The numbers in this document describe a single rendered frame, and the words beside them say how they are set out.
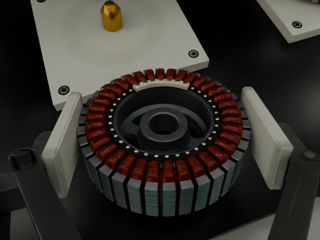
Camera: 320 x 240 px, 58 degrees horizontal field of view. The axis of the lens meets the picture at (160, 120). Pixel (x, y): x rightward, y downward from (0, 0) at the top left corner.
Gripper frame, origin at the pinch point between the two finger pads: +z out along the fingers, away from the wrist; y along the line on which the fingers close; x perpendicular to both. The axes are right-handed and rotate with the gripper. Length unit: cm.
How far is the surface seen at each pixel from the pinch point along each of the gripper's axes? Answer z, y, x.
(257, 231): -1.3, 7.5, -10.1
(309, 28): 13.2, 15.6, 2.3
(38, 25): 14.4, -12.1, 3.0
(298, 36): 12.8, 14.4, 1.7
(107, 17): 12.6, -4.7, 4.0
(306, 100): 7.1, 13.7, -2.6
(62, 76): 8.8, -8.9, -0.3
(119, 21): 13.3, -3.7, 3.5
